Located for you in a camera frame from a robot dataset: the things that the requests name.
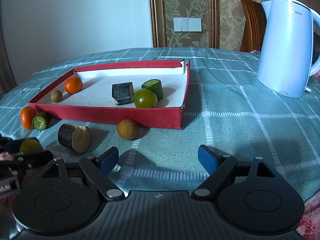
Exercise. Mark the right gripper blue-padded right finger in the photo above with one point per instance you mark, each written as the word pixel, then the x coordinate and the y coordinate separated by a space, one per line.
pixel 219 168

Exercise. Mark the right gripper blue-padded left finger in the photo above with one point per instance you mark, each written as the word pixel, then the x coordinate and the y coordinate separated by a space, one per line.
pixel 96 170

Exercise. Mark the green tomato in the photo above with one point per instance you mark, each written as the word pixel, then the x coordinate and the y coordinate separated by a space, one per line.
pixel 30 146
pixel 145 98

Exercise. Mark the green cucumber chunk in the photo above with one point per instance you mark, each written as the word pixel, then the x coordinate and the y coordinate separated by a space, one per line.
pixel 40 121
pixel 154 85

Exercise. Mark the large orange tangerine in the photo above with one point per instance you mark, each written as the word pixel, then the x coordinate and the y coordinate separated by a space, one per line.
pixel 26 116

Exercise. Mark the brown longan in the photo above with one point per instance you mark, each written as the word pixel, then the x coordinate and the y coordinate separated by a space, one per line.
pixel 56 96

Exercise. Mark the small orange tangerine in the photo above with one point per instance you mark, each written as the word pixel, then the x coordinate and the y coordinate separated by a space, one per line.
pixel 73 85

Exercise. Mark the teal plaid bedsheet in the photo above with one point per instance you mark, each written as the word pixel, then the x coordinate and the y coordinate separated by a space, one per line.
pixel 227 109

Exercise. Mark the red shallow cardboard tray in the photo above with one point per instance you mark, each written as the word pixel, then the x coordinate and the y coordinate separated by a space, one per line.
pixel 85 93

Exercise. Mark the patterned curtain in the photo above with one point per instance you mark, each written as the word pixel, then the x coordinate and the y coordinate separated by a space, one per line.
pixel 7 81

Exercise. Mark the white electric kettle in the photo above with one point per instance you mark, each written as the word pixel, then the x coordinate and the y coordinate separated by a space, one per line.
pixel 286 63

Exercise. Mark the white wall switch panel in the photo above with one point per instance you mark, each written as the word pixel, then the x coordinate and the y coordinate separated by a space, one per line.
pixel 184 24

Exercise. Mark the gold picture frame moulding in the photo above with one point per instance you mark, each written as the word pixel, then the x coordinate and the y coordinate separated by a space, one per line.
pixel 163 13

